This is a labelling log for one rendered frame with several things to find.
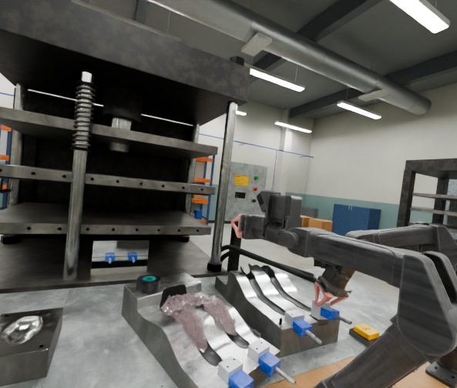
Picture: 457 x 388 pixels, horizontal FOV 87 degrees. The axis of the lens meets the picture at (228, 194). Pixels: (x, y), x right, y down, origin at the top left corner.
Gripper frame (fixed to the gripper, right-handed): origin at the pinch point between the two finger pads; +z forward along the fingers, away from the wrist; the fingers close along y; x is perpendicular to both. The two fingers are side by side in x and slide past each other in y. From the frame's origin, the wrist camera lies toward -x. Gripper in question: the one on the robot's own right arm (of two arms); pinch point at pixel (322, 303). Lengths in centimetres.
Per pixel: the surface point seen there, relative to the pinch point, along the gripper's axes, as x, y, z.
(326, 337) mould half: 5.4, -3.0, 9.6
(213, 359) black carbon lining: 7.0, 39.4, 12.0
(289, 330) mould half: 4.4, 14.6, 6.3
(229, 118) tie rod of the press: -94, 19, -44
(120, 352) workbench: -6, 60, 25
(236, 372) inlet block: 13.4, 36.8, 7.2
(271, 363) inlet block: 13.3, 27.0, 6.0
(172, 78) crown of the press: -93, 56, -52
